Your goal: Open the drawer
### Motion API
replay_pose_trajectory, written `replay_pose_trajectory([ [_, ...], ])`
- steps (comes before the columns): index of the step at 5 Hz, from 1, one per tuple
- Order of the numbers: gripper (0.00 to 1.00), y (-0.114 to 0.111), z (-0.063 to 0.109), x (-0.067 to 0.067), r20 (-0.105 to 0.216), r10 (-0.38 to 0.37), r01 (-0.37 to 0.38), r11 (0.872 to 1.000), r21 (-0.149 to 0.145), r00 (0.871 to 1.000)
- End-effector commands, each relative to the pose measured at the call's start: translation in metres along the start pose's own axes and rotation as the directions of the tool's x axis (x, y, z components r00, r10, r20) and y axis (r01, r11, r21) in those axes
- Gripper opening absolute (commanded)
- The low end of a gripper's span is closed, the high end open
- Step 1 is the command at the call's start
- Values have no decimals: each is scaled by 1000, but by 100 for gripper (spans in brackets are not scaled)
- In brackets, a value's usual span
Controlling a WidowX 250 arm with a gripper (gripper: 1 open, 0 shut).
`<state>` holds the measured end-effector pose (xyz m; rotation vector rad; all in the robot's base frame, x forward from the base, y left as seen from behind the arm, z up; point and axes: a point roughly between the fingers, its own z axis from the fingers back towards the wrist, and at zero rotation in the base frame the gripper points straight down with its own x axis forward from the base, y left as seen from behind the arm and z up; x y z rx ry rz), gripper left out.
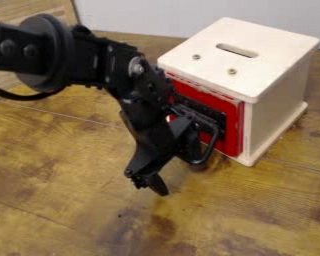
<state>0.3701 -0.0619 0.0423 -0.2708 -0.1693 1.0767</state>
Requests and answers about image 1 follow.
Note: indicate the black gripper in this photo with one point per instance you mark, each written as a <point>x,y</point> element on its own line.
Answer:
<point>163,131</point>

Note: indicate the white wooden box cabinet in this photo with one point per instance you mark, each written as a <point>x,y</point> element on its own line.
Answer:
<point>244,70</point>

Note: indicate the black metal drawer handle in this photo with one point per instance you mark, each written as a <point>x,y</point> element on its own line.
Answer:
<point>208,121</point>

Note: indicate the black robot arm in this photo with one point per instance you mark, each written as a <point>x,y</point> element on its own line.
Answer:
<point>53,55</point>

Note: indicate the red drawer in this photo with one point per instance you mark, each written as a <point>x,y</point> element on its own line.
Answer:
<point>222,108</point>

